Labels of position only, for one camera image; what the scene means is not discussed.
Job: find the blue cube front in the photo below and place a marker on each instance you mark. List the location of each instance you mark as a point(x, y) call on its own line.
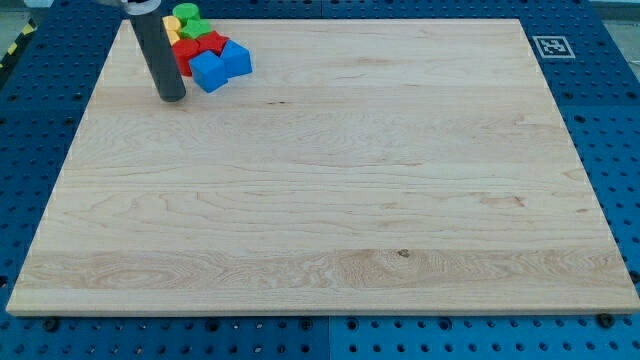
point(208, 71)

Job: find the light wooden board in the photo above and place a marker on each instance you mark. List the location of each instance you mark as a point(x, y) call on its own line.
point(363, 167)

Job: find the blue block rear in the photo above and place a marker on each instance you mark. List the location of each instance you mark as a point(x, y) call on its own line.
point(236, 59)

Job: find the red star block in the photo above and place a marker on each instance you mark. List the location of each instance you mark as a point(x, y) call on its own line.
point(213, 42)

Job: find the red cylinder block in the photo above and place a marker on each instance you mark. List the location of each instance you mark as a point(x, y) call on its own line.
point(184, 50)

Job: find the green star block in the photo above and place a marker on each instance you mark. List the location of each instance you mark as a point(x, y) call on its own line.
point(195, 28)

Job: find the yellow block lower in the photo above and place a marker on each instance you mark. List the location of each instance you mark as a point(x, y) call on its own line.
point(173, 37)

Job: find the yellow round block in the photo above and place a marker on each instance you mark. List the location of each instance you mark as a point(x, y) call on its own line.
point(172, 23)

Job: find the green cylinder block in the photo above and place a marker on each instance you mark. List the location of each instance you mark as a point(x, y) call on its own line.
point(185, 12)

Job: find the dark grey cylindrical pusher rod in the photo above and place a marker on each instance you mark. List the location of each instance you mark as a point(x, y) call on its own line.
point(147, 22)

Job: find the white fiducial marker tag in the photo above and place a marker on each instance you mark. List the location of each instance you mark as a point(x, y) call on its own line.
point(553, 47)

